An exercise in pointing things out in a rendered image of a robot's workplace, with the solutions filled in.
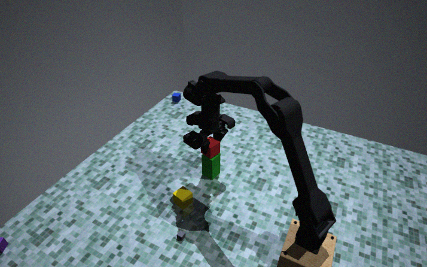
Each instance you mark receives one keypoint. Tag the small blue block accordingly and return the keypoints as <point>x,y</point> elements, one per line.
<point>176,97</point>

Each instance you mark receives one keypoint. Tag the red block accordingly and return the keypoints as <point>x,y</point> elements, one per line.
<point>214,147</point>

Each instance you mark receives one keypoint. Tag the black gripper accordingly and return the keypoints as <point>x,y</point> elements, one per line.
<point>210,125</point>

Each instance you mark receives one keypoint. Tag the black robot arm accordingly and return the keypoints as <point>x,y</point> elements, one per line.
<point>285,120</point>

